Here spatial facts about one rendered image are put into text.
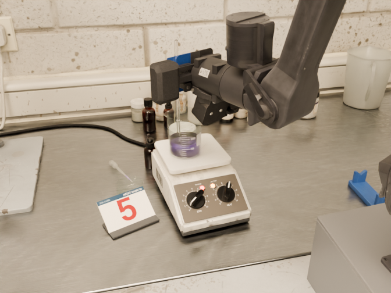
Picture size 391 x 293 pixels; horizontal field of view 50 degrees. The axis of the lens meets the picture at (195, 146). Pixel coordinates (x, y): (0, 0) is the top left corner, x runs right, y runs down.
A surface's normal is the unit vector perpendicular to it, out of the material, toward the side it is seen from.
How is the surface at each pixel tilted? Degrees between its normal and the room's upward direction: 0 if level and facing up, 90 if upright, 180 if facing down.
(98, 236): 0
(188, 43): 90
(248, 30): 93
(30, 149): 0
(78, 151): 0
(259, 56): 94
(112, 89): 90
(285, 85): 66
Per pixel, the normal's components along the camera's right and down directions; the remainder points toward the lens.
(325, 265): -0.97, 0.11
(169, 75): 0.65, 0.36
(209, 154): 0.00, -0.88
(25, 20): 0.24, 0.46
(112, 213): 0.37, -0.42
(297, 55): -0.77, 0.36
